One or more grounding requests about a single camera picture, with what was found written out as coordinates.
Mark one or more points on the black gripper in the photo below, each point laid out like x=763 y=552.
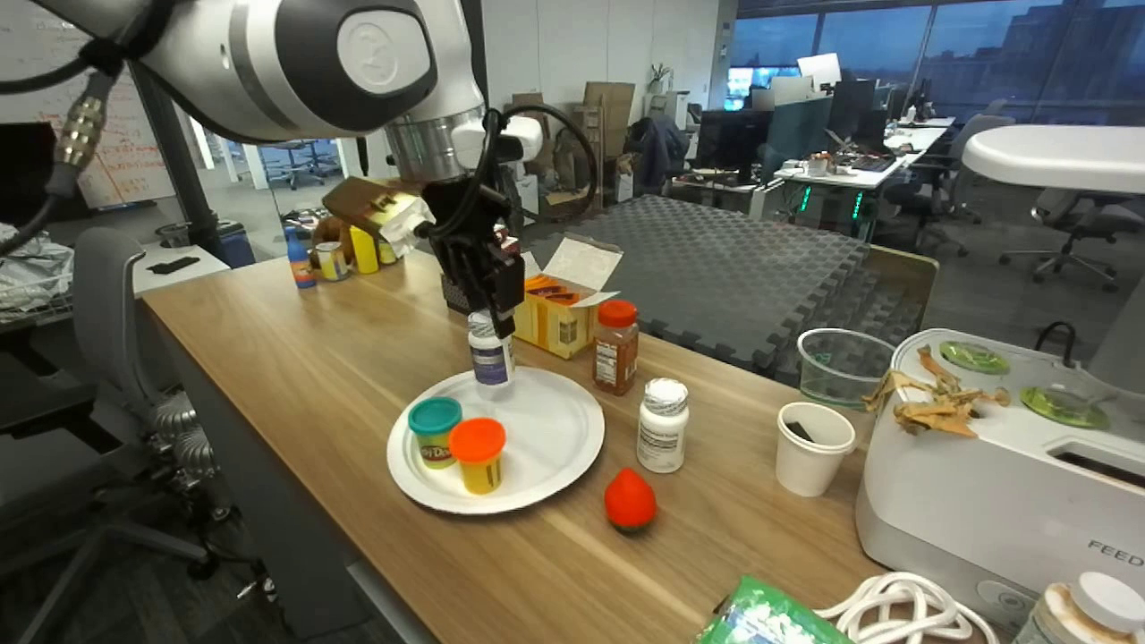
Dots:
x=471 y=235

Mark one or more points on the white pill bottle blue label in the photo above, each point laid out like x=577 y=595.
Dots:
x=486 y=363

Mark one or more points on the dough tub teal lid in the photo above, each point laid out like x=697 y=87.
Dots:
x=434 y=431

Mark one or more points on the yellow tub orange lid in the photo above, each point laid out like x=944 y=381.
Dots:
x=480 y=459

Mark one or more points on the white pill bottle pale label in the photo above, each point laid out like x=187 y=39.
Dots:
x=662 y=425

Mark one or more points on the yellow open cardboard box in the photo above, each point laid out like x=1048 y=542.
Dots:
x=559 y=316

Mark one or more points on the white paper plate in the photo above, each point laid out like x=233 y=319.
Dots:
x=548 y=431

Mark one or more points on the spice jar orange lid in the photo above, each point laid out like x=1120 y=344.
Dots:
x=616 y=348

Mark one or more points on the yellow mustard bottle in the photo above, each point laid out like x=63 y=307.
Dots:
x=363 y=250

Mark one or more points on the small glass jar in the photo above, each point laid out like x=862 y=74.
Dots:
x=329 y=260

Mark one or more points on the blue small container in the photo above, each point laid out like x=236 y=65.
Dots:
x=303 y=256

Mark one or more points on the large brown cardboard box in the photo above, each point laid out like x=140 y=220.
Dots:
x=608 y=112

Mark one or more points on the grey foam floor mat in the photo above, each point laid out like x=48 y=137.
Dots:
x=737 y=274

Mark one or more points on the white side shelf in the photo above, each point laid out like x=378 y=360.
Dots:
x=181 y=280

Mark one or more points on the black remote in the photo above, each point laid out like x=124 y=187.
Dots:
x=174 y=261

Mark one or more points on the black computer monitor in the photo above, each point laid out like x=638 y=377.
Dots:
x=763 y=129

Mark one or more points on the black stand pole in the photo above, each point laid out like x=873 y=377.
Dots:
x=181 y=179

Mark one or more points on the white paper cup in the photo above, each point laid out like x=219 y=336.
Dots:
x=813 y=452

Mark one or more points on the clear plastic cup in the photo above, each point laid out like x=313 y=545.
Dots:
x=842 y=368

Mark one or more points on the black grey office chair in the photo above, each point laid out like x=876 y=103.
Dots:
x=111 y=322

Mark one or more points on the green packet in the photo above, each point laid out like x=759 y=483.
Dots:
x=763 y=615

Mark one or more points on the white backed monitor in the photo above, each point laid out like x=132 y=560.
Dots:
x=815 y=68

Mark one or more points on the dried brown plant scraps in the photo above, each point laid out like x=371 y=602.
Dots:
x=942 y=398

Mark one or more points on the crumpled grey cloth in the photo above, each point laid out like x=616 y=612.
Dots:
x=31 y=269

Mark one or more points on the white plastic appliance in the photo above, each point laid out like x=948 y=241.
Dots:
x=1001 y=503

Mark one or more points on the white round table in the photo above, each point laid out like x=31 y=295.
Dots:
x=1048 y=161

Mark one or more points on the dark office chair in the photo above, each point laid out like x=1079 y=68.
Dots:
x=1074 y=235

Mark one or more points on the tan bottle white lid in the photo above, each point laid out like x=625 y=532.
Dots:
x=1079 y=612

